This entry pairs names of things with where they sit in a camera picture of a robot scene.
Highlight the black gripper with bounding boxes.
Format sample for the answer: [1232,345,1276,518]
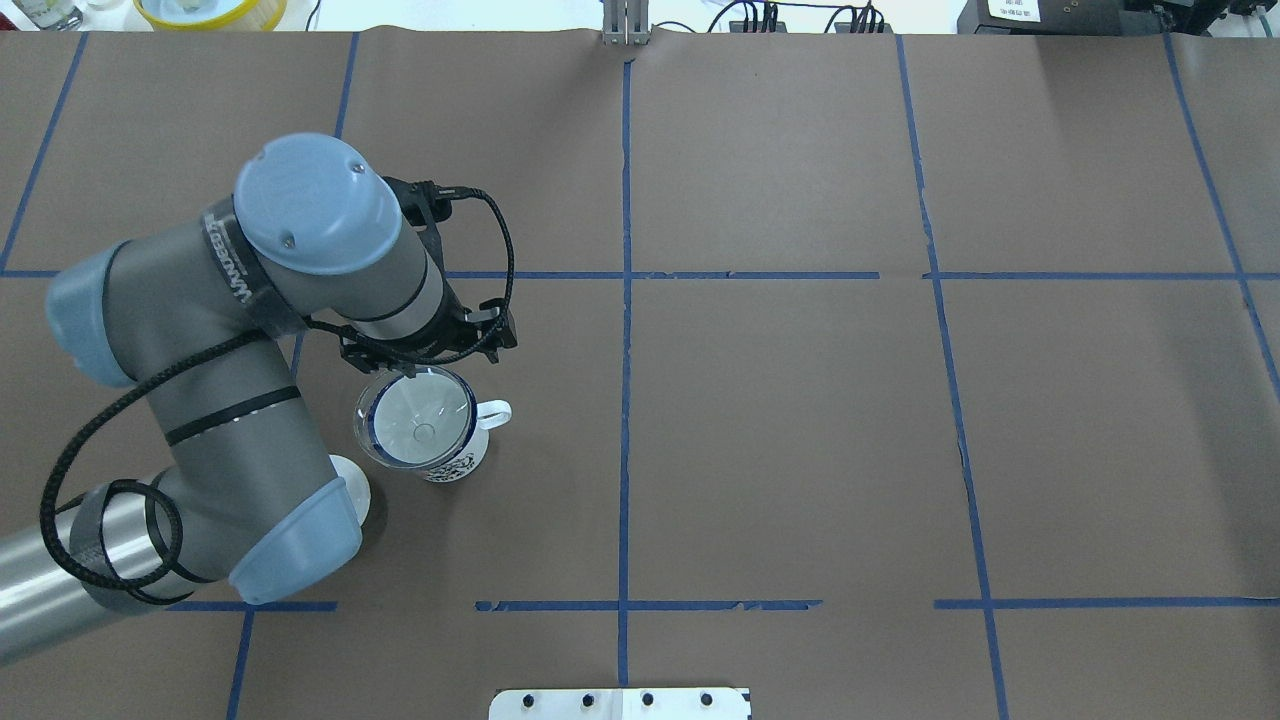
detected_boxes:
[340,300,518,375]

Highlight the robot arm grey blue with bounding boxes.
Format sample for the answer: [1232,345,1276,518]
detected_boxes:
[3,133,516,665]

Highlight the white enamel mug blue rim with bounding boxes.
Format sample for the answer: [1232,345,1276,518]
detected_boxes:
[355,366,513,483]

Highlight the white ceramic lid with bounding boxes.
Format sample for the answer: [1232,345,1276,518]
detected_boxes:
[329,454,372,527]

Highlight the yellow round container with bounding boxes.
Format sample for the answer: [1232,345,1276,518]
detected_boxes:
[132,1,288,32]

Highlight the black box with label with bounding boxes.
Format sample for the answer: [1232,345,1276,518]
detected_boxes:
[955,1,1126,37]

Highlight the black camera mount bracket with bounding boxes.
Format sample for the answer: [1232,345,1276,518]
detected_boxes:
[381,176,474,258]

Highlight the aluminium frame post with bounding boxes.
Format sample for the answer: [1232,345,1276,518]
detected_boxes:
[600,0,652,47]

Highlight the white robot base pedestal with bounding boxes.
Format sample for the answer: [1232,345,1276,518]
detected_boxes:
[488,687,753,719]

